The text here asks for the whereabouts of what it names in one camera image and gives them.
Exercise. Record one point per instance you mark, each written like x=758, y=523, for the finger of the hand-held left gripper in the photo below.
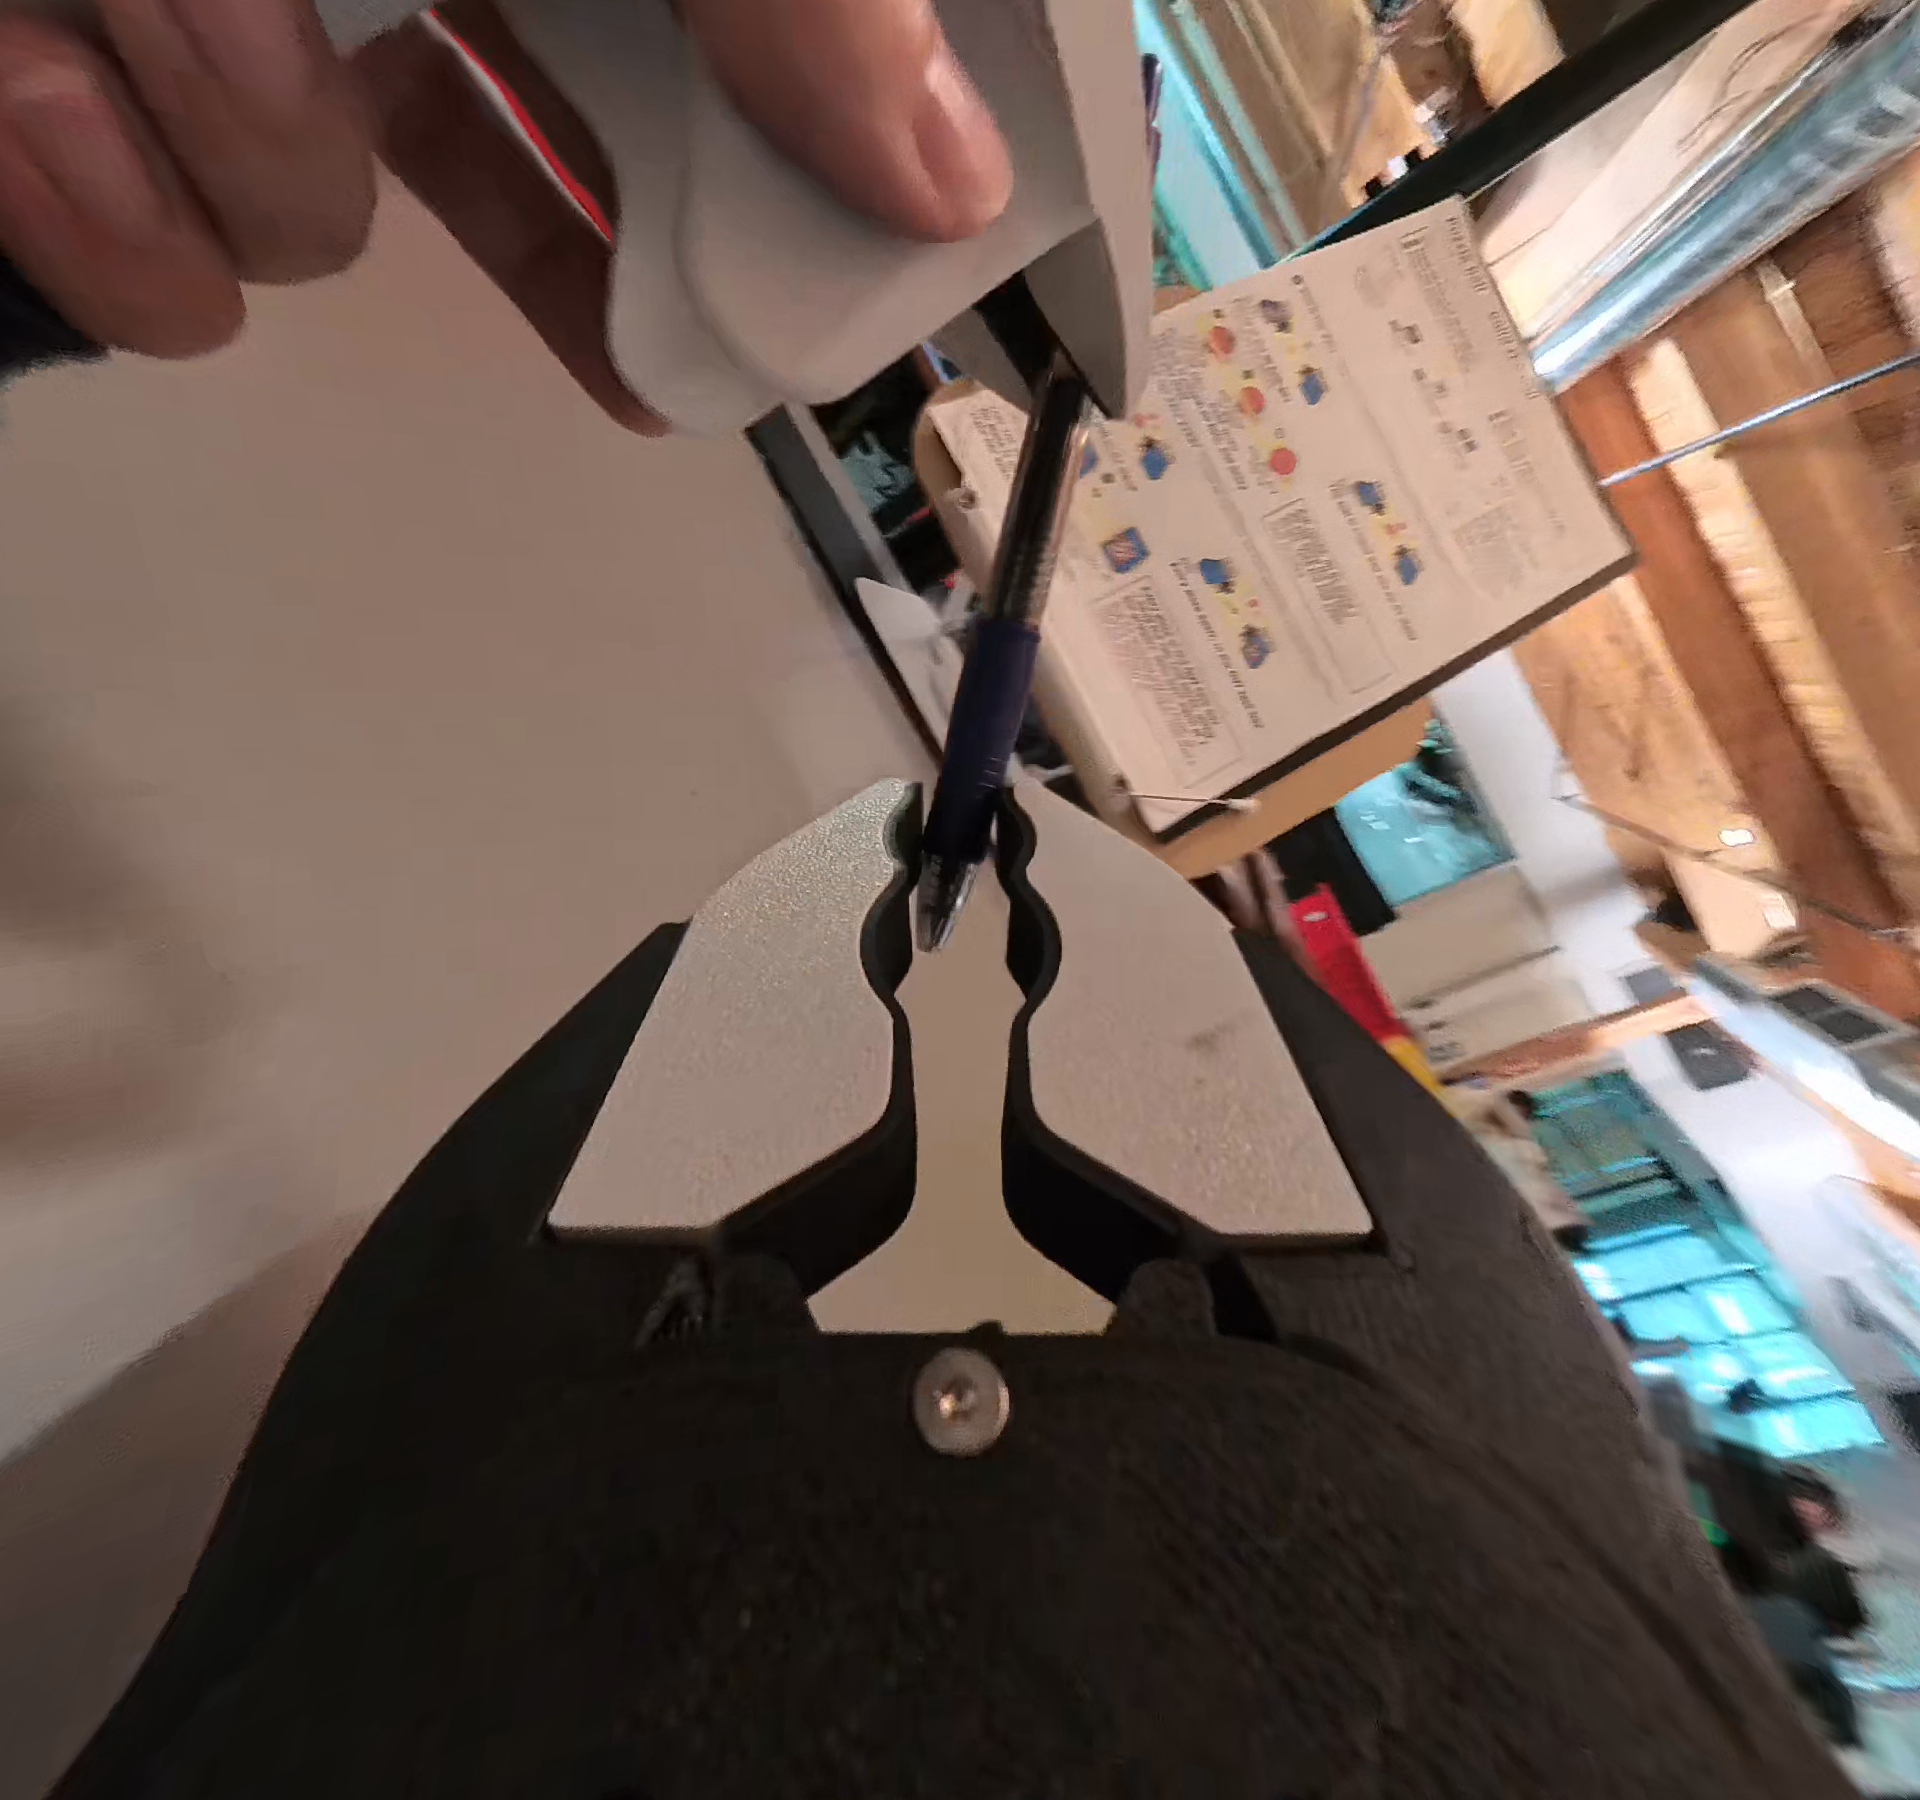
x=1087, y=151
x=781, y=300

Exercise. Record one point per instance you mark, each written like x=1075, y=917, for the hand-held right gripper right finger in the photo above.
x=1186, y=1080

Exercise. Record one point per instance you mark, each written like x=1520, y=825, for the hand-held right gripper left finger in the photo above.
x=736, y=1080

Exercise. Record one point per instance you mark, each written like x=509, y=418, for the blue ballpoint pen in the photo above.
x=991, y=707

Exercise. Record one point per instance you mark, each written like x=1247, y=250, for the person's left hand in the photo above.
x=151, y=90

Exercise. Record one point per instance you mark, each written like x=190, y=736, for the red plastic bin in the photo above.
x=1345, y=967

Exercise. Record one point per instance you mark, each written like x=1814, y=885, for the white stand base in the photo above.
x=900, y=647

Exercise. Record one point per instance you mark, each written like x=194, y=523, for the instruction sheet board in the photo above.
x=1321, y=511

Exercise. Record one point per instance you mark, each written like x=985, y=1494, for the black pole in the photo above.
x=1560, y=90

